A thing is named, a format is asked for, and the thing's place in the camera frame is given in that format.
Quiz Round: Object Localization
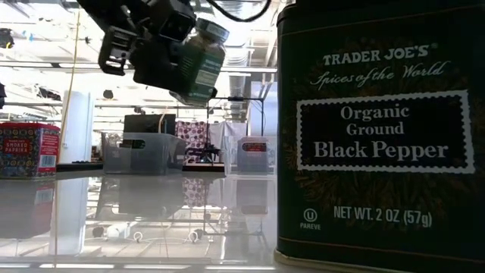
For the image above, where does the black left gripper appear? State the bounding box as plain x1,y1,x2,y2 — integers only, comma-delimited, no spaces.
97,14,219,108

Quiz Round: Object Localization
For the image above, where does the green-lidded herb jar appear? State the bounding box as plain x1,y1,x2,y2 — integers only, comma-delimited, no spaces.
174,17,230,107

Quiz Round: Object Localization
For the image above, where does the red smoked paprika tin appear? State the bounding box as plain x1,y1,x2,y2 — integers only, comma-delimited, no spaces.
236,136,269,174
0,121,61,180

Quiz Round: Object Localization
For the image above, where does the black pepper tin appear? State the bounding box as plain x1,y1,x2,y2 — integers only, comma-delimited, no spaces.
273,0,485,273

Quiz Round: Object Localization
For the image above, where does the red dotted patterned cloth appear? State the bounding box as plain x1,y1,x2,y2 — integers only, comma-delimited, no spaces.
175,120,208,151

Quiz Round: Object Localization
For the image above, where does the black monitor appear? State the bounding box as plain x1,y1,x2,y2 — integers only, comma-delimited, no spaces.
120,113,177,149

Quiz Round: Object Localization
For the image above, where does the white cloth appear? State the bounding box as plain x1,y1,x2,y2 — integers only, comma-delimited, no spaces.
207,121,248,147

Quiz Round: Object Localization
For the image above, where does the black tripod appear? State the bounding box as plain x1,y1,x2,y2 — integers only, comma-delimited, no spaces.
185,146,223,165

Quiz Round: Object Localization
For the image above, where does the dark grey plastic bin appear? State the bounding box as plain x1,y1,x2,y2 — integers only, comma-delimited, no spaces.
100,131,187,176

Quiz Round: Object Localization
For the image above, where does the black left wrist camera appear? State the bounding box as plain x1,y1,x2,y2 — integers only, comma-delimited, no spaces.
158,8,197,43

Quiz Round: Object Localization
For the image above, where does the silver air duct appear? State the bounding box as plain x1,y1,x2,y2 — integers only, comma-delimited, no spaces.
223,0,254,115

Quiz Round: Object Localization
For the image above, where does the black stand frame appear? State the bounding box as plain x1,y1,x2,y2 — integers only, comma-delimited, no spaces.
205,96,265,168

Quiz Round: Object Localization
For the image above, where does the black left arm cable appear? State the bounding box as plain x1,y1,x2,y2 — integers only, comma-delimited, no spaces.
206,0,273,23

